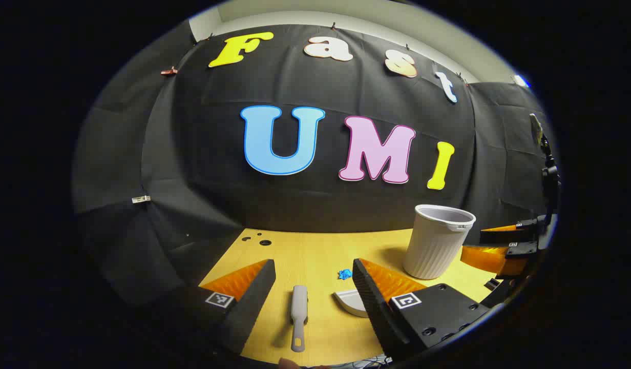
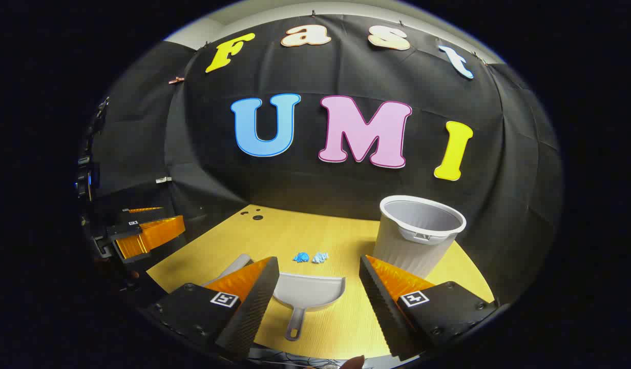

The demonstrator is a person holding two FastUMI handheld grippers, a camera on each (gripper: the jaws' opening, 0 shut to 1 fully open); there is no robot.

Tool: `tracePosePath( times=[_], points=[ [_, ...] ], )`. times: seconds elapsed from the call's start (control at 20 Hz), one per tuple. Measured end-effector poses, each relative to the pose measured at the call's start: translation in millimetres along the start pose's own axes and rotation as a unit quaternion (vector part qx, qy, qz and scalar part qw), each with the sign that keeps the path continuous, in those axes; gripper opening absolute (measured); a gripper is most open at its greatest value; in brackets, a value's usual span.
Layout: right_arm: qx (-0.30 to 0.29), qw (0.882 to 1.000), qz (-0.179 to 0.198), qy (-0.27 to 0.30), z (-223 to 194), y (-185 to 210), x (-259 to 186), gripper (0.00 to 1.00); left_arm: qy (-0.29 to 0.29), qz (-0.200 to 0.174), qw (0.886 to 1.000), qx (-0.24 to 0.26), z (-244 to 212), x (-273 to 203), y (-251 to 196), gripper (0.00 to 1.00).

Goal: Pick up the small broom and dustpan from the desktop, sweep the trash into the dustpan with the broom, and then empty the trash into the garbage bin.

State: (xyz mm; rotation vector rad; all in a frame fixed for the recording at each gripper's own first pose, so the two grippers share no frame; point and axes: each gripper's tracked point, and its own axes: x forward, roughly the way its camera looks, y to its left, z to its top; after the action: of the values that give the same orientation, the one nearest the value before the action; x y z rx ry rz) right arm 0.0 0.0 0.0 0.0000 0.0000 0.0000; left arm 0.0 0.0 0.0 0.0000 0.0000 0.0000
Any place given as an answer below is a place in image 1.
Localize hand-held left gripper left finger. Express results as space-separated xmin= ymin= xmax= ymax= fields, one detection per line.
xmin=141 ymin=259 xmax=277 ymax=359

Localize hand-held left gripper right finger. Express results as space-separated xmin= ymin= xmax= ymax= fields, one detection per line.
xmin=351 ymin=258 xmax=494 ymax=362

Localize grey dustpan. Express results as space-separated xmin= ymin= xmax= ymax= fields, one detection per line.
xmin=333 ymin=290 xmax=370 ymax=318

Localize small grey broom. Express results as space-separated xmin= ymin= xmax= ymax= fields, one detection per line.
xmin=290 ymin=285 xmax=309 ymax=353

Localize white ribbed garbage bin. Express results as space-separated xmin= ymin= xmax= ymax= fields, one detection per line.
xmin=403 ymin=204 xmax=476 ymax=280

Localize wooden desktop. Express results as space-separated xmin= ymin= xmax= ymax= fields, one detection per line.
xmin=198 ymin=228 xmax=500 ymax=367

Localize tangled dark cables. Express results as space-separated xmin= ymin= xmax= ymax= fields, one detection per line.
xmin=346 ymin=355 xmax=393 ymax=368

